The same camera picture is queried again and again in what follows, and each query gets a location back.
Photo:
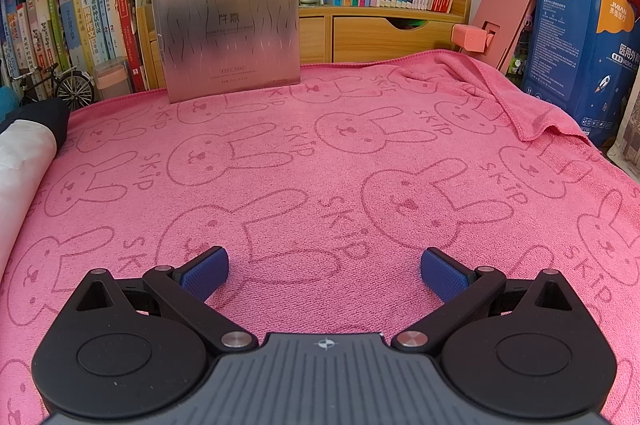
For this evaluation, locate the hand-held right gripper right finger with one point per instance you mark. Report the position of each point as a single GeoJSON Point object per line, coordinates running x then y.
{"type": "Point", "coordinates": [442, 276]}

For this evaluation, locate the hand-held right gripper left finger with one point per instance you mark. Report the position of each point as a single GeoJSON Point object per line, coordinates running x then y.
{"type": "Point", "coordinates": [205, 274]}

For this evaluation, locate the navy and white jacket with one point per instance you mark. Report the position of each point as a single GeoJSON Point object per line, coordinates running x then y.
{"type": "Point", "coordinates": [25, 165]}

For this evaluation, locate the pink rabbit-print towel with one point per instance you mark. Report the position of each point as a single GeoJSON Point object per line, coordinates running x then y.
{"type": "Point", "coordinates": [320, 155]}

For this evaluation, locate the pink translucent container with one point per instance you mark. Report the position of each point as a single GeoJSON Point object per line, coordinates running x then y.
{"type": "Point", "coordinates": [112, 80]}

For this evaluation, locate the black model bicycle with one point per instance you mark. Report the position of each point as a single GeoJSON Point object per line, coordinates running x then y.
{"type": "Point", "coordinates": [75, 92]}

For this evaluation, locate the small pink clip-on device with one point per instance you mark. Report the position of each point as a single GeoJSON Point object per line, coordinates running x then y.
{"type": "Point", "coordinates": [470, 39]}

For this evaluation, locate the blue printed carton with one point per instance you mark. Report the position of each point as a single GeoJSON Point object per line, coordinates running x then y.
{"type": "Point", "coordinates": [565, 55]}

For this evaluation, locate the wooden drawer organizer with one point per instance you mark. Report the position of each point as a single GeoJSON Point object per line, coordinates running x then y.
{"type": "Point", "coordinates": [365, 32]}

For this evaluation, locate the round blue plush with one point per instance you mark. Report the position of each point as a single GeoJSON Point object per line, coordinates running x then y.
{"type": "Point", "coordinates": [6, 102]}

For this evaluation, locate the row of books behind bicycle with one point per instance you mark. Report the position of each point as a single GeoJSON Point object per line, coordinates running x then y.
{"type": "Point", "coordinates": [75, 15]}

